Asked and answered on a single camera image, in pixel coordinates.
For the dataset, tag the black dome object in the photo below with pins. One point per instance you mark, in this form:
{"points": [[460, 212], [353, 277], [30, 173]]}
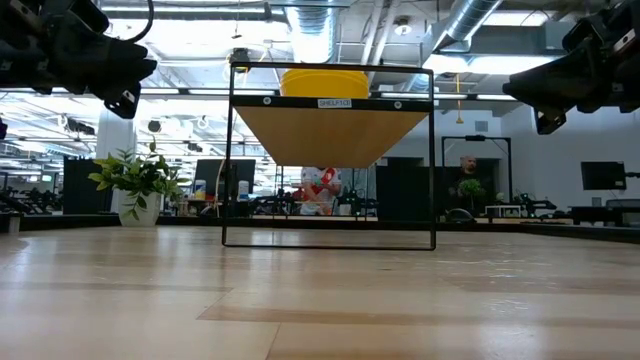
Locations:
{"points": [[459, 216]]}

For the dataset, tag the black wall screen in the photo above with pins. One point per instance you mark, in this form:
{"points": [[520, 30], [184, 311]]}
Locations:
{"points": [[602, 175]]}

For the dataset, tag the black aluminium table frame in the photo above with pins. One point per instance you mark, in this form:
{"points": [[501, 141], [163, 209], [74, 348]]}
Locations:
{"points": [[75, 221]]}

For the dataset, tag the person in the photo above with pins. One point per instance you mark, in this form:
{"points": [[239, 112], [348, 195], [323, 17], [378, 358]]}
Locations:
{"points": [[468, 165], [320, 187]]}

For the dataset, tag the small white table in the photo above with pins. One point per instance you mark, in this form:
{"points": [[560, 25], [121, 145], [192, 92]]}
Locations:
{"points": [[502, 210]]}

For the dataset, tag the black metal stand frame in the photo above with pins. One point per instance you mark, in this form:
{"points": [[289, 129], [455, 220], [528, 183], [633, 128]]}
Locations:
{"points": [[475, 138]]}

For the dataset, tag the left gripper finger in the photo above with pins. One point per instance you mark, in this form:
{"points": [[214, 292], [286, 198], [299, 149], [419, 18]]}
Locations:
{"points": [[132, 57], [130, 76]]}

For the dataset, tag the round ceiling lamp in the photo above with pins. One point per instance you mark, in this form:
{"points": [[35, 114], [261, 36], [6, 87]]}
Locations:
{"points": [[402, 26]]}

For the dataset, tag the green plant in white pot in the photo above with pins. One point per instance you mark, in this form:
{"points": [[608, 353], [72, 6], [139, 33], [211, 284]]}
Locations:
{"points": [[135, 180]]}

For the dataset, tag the silver ventilation duct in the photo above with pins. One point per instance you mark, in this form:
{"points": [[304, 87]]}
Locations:
{"points": [[467, 17], [312, 30]]}

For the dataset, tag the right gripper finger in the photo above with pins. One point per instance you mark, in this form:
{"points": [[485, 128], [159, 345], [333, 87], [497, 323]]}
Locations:
{"points": [[545, 74], [545, 94]]}

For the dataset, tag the black partition panel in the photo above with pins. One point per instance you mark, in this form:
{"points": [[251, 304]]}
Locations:
{"points": [[410, 190], [85, 185]]}

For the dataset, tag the small green potted plant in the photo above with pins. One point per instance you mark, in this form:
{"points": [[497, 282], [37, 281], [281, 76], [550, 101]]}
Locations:
{"points": [[471, 187]]}

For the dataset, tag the wooden tray box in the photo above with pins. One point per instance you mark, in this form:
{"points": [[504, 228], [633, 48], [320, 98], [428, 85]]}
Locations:
{"points": [[325, 135]]}

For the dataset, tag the black background robot arm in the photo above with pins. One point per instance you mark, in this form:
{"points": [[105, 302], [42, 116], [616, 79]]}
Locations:
{"points": [[537, 204]]}

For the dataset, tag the yellow mini bowl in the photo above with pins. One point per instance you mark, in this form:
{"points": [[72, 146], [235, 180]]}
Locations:
{"points": [[325, 90]]}

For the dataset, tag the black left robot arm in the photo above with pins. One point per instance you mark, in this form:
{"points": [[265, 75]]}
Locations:
{"points": [[15, 55]]}

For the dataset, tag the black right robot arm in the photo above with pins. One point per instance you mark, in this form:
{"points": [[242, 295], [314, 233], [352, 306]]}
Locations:
{"points": [[634, 75]]}

